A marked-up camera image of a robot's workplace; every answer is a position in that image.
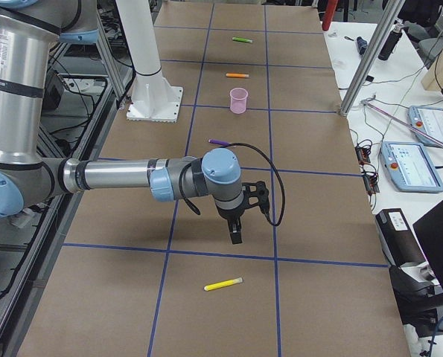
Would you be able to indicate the yellow marker pen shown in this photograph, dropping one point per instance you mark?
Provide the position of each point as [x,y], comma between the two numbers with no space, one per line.
[222,284]

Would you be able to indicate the white camera pedestal column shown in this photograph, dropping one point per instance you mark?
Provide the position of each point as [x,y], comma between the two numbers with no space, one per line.
[152,97]

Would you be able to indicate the near blue teach pendant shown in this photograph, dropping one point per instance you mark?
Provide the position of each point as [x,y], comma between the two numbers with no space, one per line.
[410,167]

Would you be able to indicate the orange marker pen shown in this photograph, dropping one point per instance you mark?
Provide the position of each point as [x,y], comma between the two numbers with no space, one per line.
[237,75]

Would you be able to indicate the aluminium frame post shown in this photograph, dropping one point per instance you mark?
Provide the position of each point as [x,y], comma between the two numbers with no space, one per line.
[377,41]

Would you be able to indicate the pink mesh pen holder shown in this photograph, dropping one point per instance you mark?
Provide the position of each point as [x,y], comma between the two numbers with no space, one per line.
[238,99]

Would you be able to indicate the folded blue umbrella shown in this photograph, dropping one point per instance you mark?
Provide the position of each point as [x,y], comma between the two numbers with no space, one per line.
[362,45]

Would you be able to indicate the small circuit board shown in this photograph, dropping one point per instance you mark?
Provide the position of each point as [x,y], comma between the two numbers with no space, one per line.
[363,154]

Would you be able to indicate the black water bottle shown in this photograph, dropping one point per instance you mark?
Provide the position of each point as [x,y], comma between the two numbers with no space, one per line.
[391,41]

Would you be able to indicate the far blue teach pendant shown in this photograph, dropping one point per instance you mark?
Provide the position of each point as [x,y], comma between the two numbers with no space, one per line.
[428,120]

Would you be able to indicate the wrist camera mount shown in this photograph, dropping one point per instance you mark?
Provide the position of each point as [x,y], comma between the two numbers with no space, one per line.
[256,195]

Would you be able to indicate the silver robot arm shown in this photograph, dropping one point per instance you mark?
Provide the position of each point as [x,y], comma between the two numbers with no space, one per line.
[27,28]

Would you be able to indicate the blue teach pendant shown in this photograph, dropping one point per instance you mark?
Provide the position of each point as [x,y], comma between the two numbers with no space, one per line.
[410,167]
[428,120]

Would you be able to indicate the purple marker pen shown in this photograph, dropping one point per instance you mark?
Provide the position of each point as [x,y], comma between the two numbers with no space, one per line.
[218,142]

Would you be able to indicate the green marker pen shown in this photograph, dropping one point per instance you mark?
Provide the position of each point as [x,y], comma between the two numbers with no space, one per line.
[242,40]

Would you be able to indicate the black box with label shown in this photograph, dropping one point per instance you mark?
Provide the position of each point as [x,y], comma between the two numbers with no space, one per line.
[396,237]

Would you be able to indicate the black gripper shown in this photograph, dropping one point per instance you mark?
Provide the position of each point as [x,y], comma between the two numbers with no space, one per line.
[230,216]

